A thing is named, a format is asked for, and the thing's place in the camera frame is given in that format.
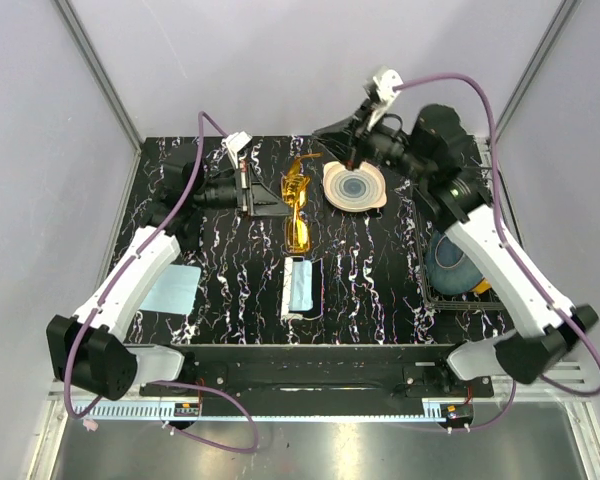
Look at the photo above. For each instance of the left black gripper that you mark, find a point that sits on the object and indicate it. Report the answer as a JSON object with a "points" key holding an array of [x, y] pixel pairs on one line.
{"points": [[259, 200]]}

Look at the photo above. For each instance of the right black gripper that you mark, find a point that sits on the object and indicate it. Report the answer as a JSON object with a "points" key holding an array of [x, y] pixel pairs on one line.
{"points": [[351, 135]]}

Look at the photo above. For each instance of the amber sunglasses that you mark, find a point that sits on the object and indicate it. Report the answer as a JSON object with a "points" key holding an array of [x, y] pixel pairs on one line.
{"points": [[294, 189]]}

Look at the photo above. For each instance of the light blue cleaning cloth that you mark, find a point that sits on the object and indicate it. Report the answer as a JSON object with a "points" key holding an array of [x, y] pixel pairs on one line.
{"points": [[301, 286]]}

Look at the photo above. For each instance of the white geometric glasses case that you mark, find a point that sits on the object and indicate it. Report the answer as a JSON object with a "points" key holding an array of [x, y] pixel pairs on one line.
{"points": [[317, 292]]}

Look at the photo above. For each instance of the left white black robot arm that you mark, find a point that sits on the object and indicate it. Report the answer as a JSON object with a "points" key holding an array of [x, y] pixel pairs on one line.
{"points": [[87, 349]]}

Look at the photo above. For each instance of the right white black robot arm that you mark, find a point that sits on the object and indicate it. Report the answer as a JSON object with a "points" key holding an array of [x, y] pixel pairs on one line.
{"points": [[547, 324]]}

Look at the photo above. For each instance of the beige plate with blue rings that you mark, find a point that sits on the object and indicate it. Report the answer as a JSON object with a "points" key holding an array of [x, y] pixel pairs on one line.
{"points": [[354, 191]]}

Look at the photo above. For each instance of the dark blue bowl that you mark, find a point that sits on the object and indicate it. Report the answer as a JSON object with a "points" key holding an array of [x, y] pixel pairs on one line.
{"points": [[448, 269]]}

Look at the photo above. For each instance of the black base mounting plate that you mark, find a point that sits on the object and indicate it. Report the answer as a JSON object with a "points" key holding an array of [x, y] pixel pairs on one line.
{"points": [[411, 370]]}

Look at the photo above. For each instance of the yellow bowl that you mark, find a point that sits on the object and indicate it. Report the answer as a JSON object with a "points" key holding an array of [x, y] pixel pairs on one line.
{"points": [[482, 287]]}

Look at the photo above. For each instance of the black wire dish rack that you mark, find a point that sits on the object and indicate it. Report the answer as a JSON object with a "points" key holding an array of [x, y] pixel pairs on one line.
{"points": [[473, 190]]}

